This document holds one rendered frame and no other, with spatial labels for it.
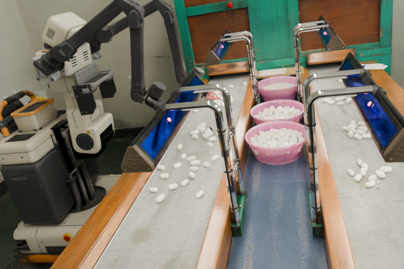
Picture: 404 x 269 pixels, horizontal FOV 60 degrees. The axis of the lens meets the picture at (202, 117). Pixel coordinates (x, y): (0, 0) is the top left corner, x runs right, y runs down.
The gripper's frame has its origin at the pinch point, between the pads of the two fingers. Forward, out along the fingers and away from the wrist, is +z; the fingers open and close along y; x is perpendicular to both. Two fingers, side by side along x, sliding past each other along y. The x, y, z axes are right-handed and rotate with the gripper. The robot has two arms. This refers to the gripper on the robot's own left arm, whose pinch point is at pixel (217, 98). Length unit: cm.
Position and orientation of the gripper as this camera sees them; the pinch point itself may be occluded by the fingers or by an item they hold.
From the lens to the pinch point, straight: 208.7
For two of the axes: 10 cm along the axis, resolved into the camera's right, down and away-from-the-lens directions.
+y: 2.1, -3.9, 9.0
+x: -4.7, 7.6, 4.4
